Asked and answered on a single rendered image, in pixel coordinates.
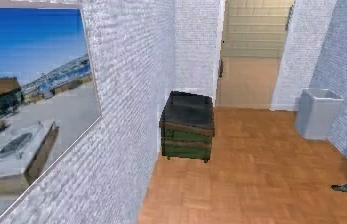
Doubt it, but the framed harbour picture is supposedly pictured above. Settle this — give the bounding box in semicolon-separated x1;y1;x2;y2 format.
0;3;103;224

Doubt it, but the pale grey square bin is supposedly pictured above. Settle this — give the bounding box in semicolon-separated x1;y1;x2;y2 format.
293;87;346;141

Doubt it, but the green and black drawer chest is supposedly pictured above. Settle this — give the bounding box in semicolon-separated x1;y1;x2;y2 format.
159;90;216;164

